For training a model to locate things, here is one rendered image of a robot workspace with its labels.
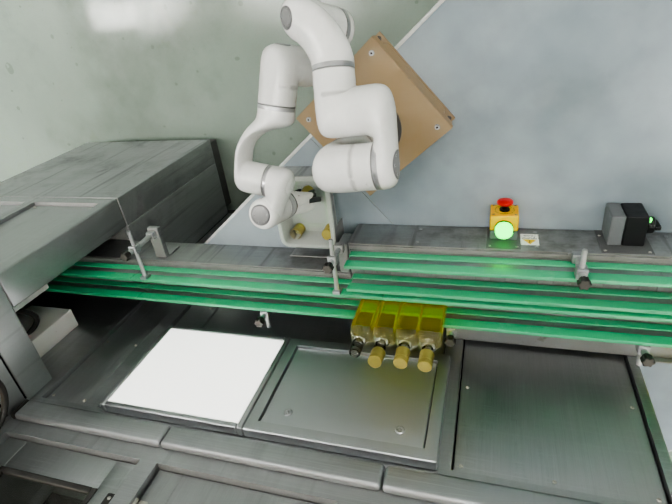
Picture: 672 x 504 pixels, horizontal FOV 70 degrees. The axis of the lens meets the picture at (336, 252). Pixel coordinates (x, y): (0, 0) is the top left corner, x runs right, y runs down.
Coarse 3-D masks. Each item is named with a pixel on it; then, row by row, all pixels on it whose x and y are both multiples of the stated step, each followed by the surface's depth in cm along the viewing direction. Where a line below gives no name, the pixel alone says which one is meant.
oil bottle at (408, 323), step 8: (408, 304) 127; (416, 304) 127; (400, 312) 125; (408, 312) 124; (416, 312) 124; (400, 320) 122; (408, 320) 122; (416, 320) 121; (400, 328) 119; (408, 328) 119; (416, 328) 119; (400, 336) 118; (408, 336) 117; (416, 336) 118; (416, 344) 119
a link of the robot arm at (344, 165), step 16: (336, 144) 97; (352, 144) 94; (368, 144) 93; (320, 160) 94; (336, 160) 93; (352, 160) 92; (368, 160) 91; (320, 176) 95; (336, 176) 93; (352, 176) 92; (368, 176) 92; (336, 192) 98
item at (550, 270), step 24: (360, 264) 127; (384, 264) 125; (408, 264) 124; (432, 264) 123; (456, 264) 122; (480, 264) 121; (504, 264) 120; (528, 264) 118; (552, 264) 117; (600, 264) 114; (624, 264) 113
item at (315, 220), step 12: (300, 180) 132; (312, 180) 131; (324, 192) 140; (324, 204) 142; (300, 216) 146; (312, 216) 145; (324, 216) 144; (288, 228) 146; (312, 228) 147; (288, 240) 145; (300, 240) 145; (312, 240) 144; (324, 240) 143
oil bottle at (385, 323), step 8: (384, 304) 129; (392, 304) 128; (400, 304) 128; (384, 312) 126; (392, 312) 125; (376, 320) 123; (384, 320) 123; (392, 320) 122; (376, 328) 120; (384, 328) 120; (392, 328) 120; (376, 336) 120; (384, 336) 119; (392, 336) 120; (392, 344) 121
